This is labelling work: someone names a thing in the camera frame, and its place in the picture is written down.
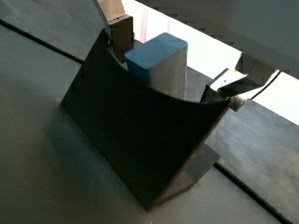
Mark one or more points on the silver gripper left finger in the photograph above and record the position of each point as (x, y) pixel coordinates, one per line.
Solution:
(119, 26)

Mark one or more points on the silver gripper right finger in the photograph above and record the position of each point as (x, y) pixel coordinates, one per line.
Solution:
(255, 73)

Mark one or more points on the light blue rectangular block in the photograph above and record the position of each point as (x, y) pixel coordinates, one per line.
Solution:
(157, 63)

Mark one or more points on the black curved fixture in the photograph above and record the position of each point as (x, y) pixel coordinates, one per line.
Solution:
(147, 133)

